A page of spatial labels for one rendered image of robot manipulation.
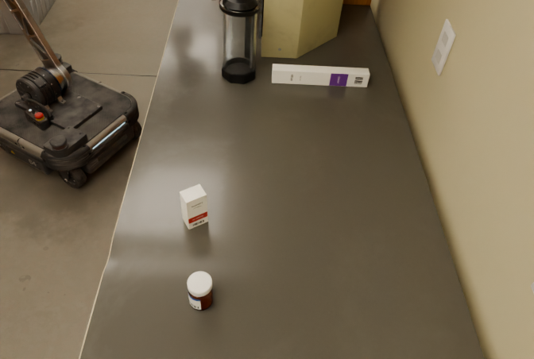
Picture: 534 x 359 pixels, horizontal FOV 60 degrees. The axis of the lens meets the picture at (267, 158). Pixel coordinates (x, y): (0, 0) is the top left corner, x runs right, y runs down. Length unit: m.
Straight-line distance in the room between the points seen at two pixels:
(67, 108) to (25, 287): 0.85
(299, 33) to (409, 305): 0.83
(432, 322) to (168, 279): 0.50
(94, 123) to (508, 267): 1.90
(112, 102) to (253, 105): 1.29
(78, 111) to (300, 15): 1.36
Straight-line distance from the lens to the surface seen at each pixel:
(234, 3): 1.23
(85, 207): 2.32
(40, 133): 2.38
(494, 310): 0.98
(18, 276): 2.20
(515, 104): 0.92
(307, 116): 1.25
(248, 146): 1.15
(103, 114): 2.39
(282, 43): 1.44
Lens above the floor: 1.74
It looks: 46 degrees down
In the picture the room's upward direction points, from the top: 5 degrees clockwise
